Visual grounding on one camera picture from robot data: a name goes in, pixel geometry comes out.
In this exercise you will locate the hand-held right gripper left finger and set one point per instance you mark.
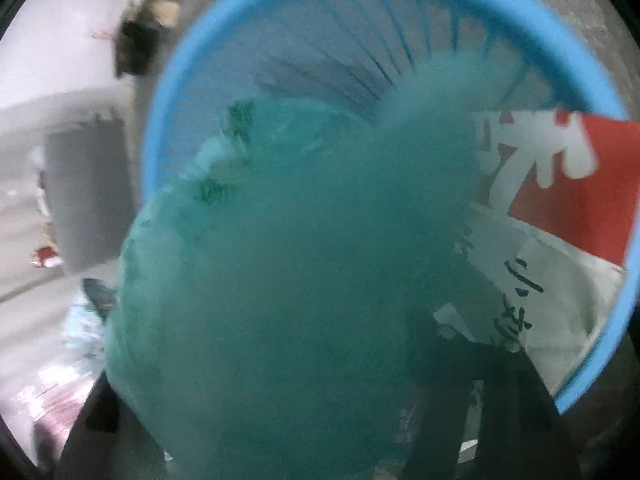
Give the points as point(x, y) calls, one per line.
point(95, 420)

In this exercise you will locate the red and white packet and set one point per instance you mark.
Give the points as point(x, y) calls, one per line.
point(47, 257)

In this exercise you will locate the grey cabinet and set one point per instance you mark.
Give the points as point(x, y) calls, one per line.
point(85, 200)

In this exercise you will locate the green plastic bag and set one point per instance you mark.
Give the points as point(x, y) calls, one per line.
point(300, 285)

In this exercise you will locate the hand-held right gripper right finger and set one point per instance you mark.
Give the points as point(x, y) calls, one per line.
point(505, 385)

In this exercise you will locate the blue plastic basket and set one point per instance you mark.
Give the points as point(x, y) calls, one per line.
point(165, 90)

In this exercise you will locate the floral blue blanket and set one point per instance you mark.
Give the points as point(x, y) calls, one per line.
point(82, 330)

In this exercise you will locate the red and white paper bag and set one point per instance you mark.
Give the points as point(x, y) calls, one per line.
point(575, 200)

